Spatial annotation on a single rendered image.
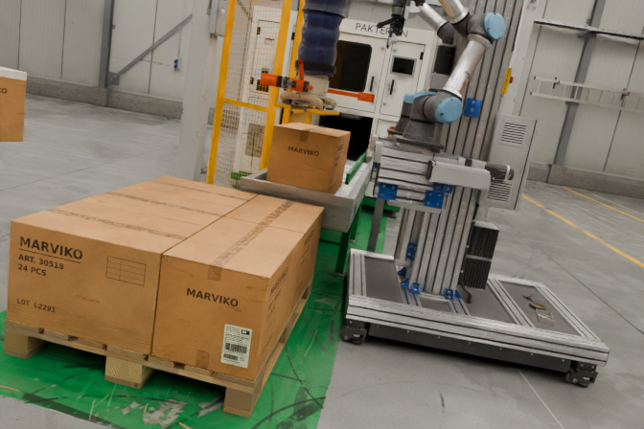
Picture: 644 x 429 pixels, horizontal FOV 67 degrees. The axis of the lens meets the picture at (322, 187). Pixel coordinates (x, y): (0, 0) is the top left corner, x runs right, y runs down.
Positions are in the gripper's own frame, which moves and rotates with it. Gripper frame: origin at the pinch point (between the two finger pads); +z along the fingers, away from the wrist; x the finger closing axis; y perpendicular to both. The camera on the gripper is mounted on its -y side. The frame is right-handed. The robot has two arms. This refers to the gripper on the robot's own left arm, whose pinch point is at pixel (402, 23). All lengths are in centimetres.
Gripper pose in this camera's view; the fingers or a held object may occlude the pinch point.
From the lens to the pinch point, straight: 217.3
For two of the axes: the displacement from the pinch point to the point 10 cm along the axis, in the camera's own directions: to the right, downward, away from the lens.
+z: -1.6, 9.7, 1.9
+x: 0.7, -1.8, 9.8
